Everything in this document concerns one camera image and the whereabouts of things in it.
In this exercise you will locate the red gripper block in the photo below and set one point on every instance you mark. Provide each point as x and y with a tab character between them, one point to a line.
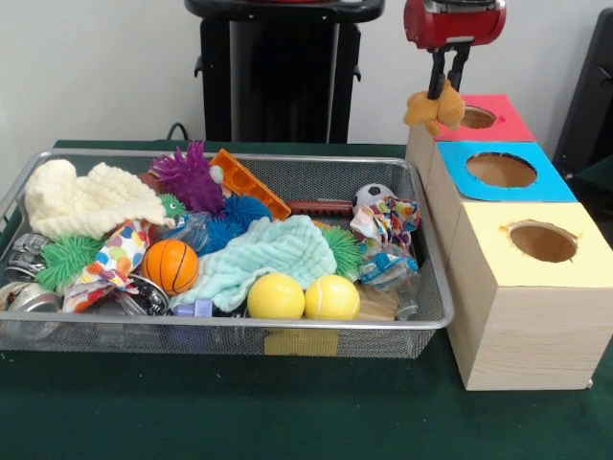
455	29

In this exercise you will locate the orange-brown plush toy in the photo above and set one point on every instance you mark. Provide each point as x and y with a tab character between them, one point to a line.
447	110

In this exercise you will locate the colourful polka dot cloth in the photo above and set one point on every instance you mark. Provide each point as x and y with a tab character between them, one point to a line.
120	249
383	220

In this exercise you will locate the purple spiky toy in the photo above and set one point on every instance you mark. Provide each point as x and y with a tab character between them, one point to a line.
189	179

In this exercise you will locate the cream knitted cloth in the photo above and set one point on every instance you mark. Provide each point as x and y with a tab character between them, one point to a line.
86	201

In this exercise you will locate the wooden box with three holes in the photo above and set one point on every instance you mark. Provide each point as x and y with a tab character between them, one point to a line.
527	335

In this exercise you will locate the shallow mesh bin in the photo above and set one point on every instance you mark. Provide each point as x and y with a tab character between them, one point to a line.
96	340

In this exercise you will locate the small soccer ball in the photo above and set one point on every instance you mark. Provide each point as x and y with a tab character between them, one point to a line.
372	194

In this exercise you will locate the black upright panel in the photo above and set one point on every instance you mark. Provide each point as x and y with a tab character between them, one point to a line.
594	96

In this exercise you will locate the dark green cloth side table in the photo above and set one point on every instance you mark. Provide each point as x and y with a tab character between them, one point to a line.
598	184

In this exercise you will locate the orange toy brick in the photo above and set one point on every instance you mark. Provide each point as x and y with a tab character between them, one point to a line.
239	177

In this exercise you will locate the mint green cloth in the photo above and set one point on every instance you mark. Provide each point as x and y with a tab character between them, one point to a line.
278	249

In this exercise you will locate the yellow tennis ball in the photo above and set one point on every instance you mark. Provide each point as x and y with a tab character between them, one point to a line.
332	298

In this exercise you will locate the smooth yellow ball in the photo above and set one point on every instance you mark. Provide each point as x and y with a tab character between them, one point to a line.
276	297

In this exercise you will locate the orange toy basketball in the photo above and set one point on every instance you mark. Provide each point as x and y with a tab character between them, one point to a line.
171	267

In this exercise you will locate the dark green tablecloth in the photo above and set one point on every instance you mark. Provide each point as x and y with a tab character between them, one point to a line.
287	412

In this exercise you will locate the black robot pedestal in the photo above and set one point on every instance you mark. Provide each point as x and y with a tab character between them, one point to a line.
287	72

